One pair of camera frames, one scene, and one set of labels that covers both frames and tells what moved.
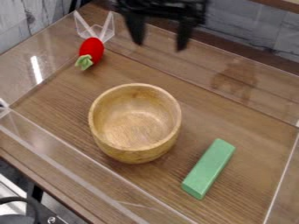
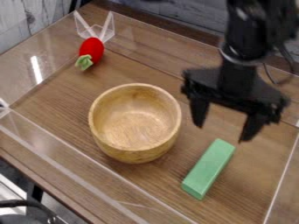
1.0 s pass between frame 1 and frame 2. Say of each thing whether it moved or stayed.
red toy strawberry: stayed
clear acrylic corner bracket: stayed
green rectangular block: stayed
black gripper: moved
